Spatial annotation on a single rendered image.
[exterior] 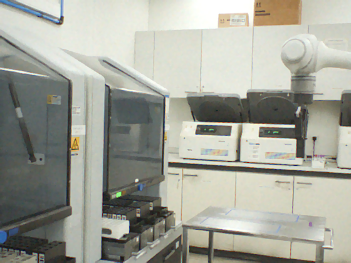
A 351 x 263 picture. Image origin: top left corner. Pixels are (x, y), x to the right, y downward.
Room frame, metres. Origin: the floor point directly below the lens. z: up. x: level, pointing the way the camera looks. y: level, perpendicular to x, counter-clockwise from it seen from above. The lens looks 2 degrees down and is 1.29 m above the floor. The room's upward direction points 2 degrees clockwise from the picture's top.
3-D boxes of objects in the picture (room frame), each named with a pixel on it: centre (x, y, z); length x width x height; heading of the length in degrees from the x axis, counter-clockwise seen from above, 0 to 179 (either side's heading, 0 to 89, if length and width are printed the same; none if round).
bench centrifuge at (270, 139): (4.02, -0.92, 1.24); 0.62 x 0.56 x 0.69; 162
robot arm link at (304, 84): (1.54, -0.45, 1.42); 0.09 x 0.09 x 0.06
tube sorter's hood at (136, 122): (1.96, 0.40, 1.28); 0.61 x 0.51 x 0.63; 161
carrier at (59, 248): (1.29, 0.38, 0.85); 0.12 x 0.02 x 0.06; 162
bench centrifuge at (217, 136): (4.20, -0.37, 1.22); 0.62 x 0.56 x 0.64; 160
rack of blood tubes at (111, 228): (1.70, 0.34, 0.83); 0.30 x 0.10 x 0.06; 71
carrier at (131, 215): (1.81, 0.20, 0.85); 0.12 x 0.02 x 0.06; 162
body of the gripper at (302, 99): (1.54, -0.45, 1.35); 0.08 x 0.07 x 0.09; 149
